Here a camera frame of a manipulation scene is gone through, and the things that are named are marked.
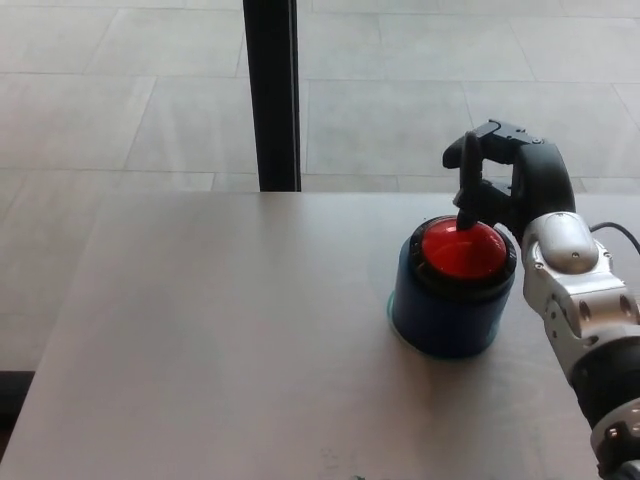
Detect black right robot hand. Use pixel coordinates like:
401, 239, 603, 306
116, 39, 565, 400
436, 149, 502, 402
441, 118, 579, 241

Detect red dome button blue base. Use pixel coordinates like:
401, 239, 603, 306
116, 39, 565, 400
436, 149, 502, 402
387, 215, 518, 359

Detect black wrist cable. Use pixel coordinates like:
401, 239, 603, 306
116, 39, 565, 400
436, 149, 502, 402
589, 221, 640, 250

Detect black vertical post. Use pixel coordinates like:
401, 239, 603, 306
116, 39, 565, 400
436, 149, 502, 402
241, 0, 303, 193

